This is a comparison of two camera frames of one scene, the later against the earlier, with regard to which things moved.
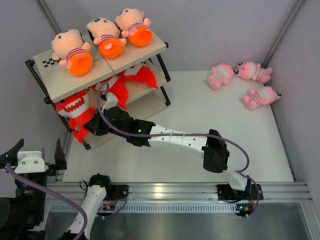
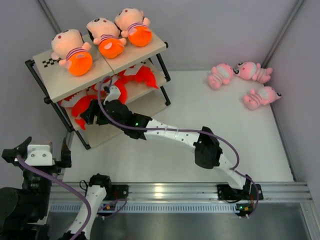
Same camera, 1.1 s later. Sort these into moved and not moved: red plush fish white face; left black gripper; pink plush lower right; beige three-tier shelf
Moved: left black gripper; red plush fish white face
Not moved: beige three-tier shelf; pink plush lower right
